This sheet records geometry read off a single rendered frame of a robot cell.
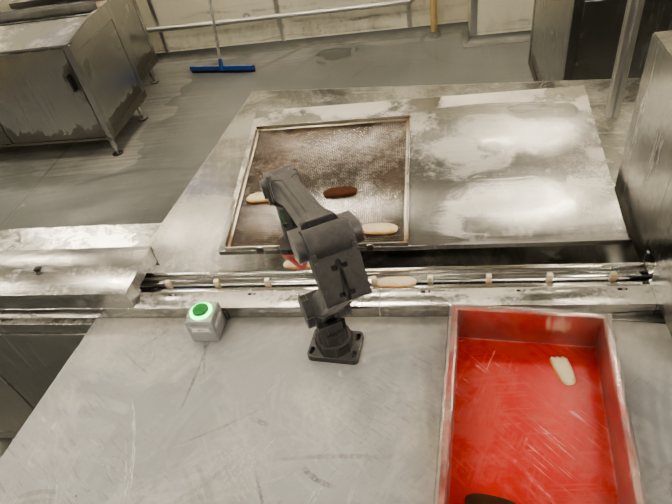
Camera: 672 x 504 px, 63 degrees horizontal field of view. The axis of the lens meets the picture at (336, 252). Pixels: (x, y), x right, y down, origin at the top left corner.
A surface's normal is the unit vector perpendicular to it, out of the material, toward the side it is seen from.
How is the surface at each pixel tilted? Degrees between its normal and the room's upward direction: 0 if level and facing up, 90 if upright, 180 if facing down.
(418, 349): 0
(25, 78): 90
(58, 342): 90
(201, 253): 0
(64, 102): 90
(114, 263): 0
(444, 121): 10
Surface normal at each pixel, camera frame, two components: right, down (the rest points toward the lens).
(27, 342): -0.11, 0.69
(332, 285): 0.22, 0.18
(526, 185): -0.16, -0.60
